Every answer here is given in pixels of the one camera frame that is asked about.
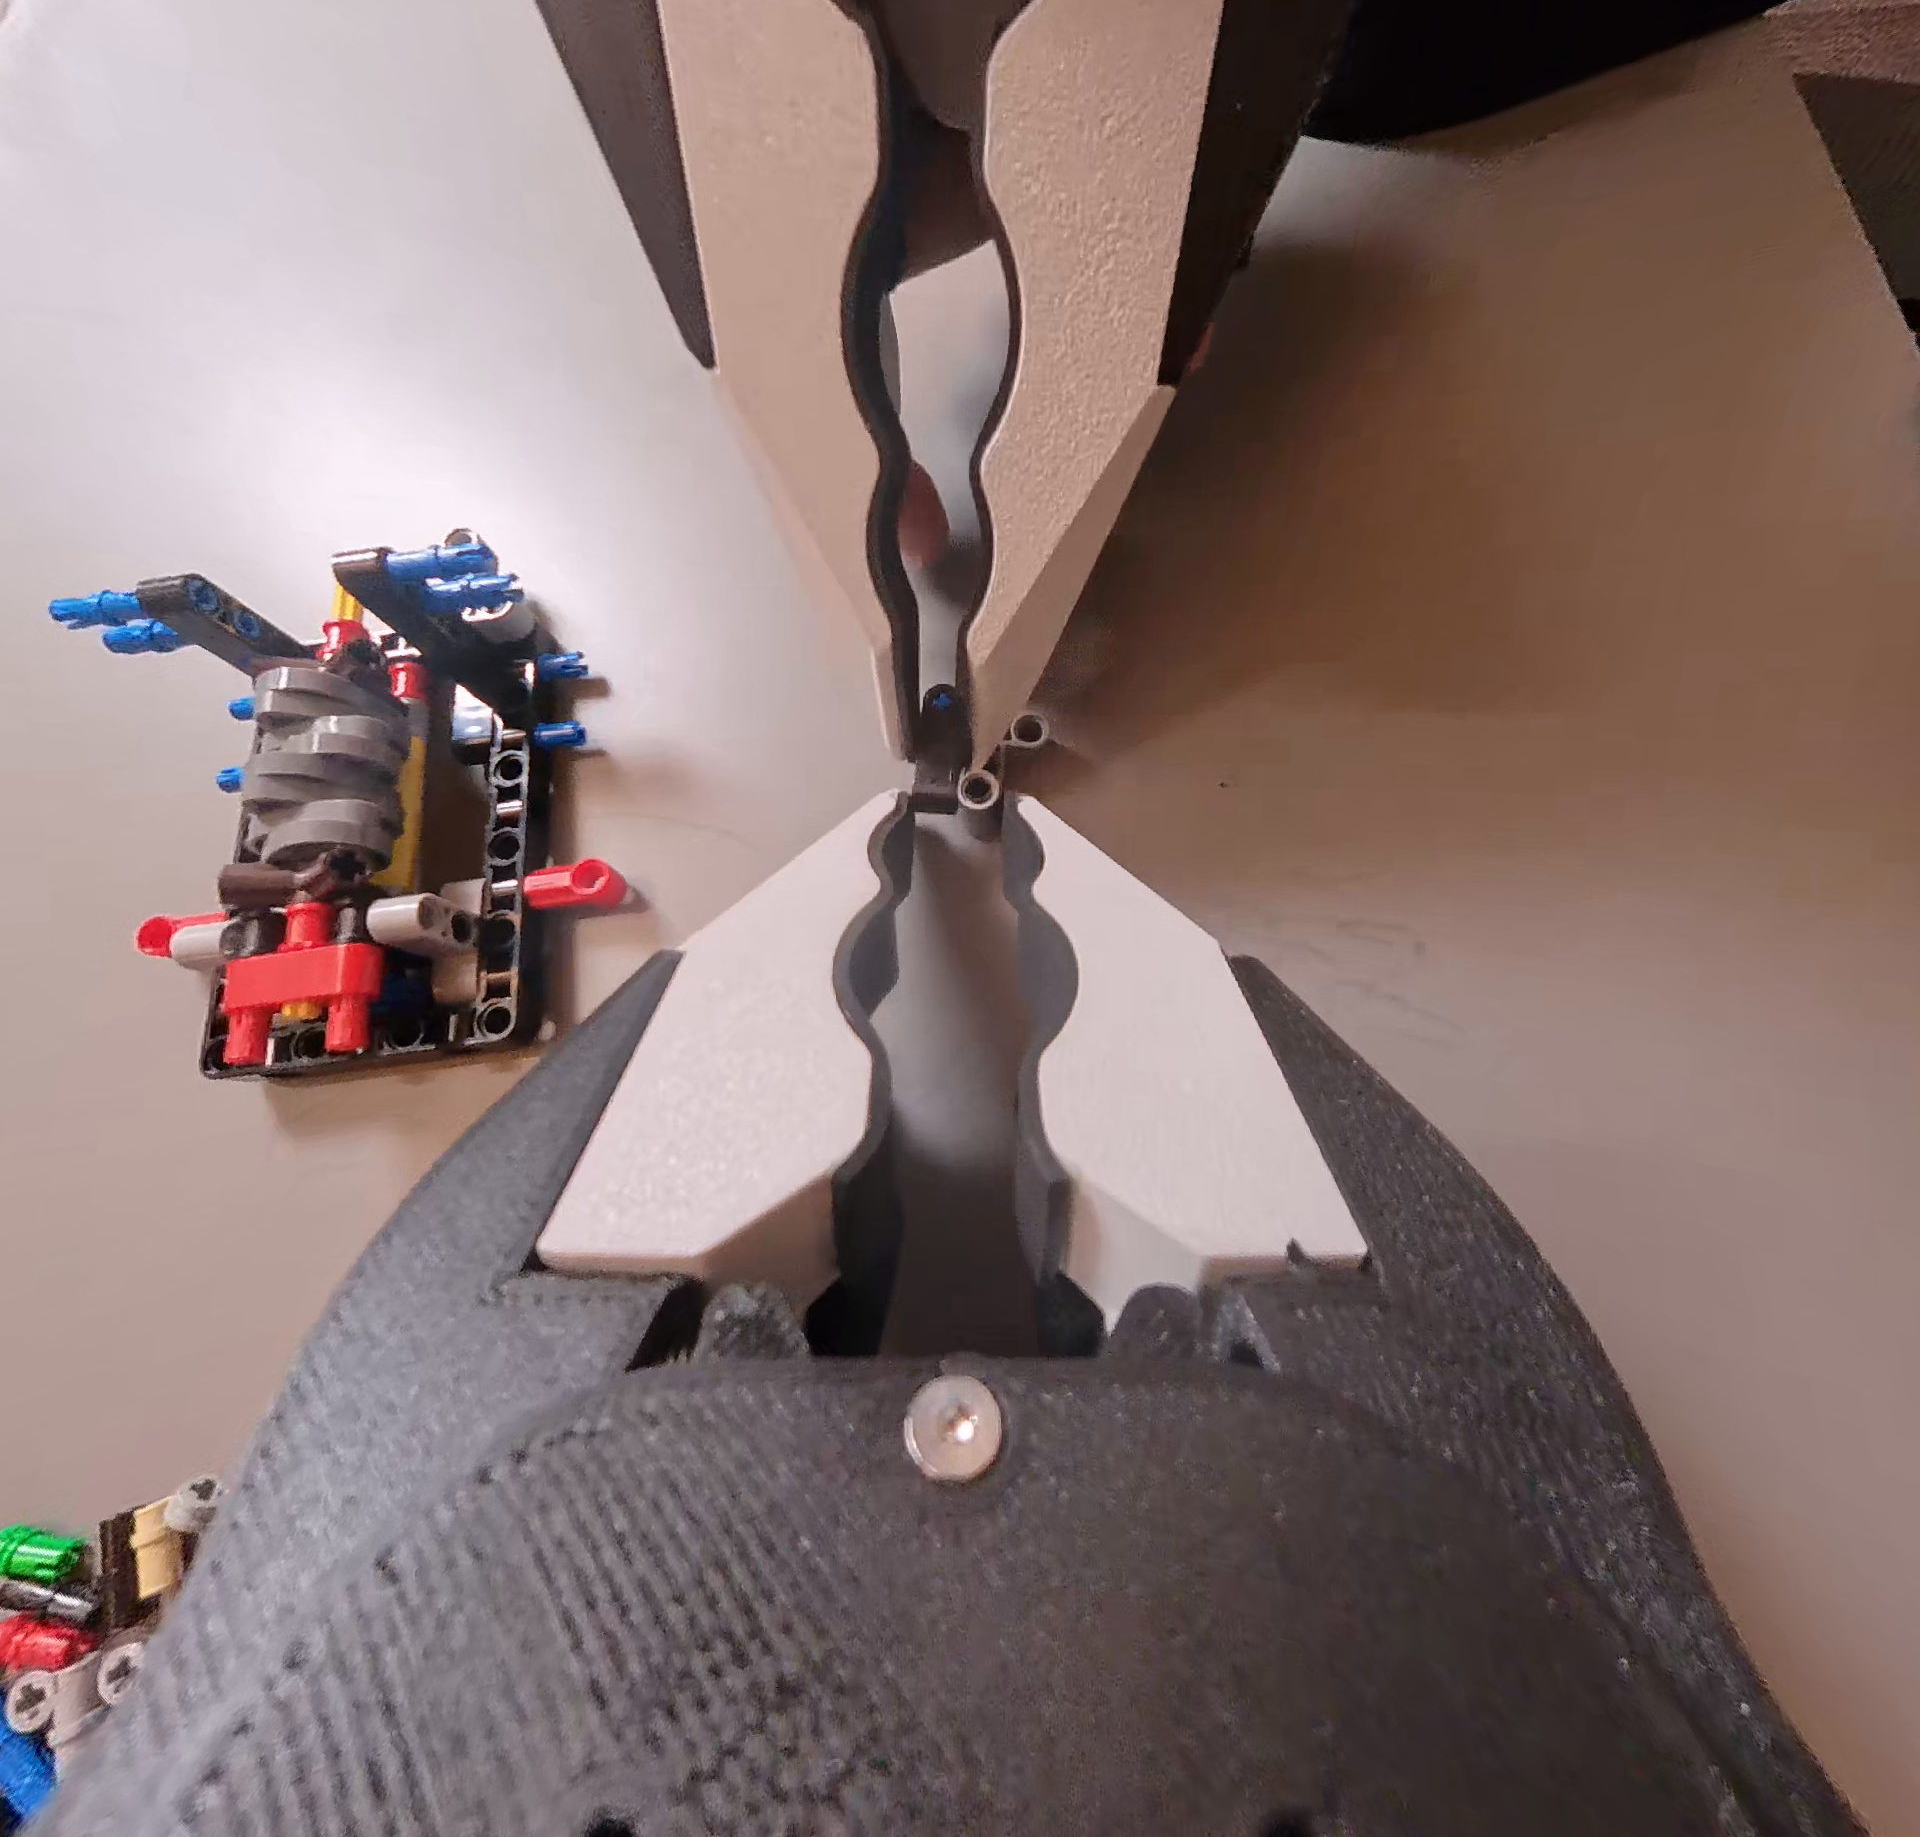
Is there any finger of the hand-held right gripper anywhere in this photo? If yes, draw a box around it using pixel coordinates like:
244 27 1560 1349
955 0 1239 762
649 0 924 762

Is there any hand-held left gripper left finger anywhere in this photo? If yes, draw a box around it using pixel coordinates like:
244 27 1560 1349
540 790 910 1352

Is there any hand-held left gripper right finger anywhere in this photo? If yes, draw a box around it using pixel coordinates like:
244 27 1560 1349
998 793 1371 1352

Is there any person's right forearm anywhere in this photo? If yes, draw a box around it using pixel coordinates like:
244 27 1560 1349
1303 0 1855 144

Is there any lego engine assembly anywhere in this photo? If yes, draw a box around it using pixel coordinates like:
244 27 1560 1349
47 524 634 1080

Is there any pile of loose lego pieces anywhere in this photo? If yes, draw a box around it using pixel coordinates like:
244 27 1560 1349
0 1472 228 1824

